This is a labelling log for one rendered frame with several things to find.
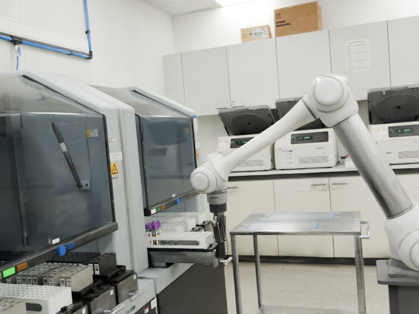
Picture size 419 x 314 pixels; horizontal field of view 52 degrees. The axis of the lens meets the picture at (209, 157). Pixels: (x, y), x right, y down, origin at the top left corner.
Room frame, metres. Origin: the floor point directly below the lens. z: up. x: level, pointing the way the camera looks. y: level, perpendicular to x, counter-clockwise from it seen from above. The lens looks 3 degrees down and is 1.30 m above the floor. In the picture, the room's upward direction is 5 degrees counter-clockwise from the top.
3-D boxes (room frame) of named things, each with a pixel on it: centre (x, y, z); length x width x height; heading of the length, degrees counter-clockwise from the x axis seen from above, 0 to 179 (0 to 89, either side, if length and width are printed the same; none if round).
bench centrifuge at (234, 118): (4.44, -0.43, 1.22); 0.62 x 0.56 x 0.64; 158
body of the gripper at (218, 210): (1.82, -0.02, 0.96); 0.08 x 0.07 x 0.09; 160
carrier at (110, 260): (1.55, 0.41, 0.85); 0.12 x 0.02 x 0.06; 160
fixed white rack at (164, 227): (2.10, 0.31, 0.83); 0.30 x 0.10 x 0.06; 70
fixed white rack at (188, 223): (2.24, 0.26, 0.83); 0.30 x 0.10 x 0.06; 70
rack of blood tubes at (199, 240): (1.88, 0.17, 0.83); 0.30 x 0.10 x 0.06; 70
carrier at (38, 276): (1.45, 0.59, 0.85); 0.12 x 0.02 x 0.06; 160
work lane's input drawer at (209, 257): (1.93, 0.30, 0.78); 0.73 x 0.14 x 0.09; 70
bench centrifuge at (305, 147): (4.24, -0.97, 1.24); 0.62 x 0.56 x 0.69; 160
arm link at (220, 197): (1.82, -0.02, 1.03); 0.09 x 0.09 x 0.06
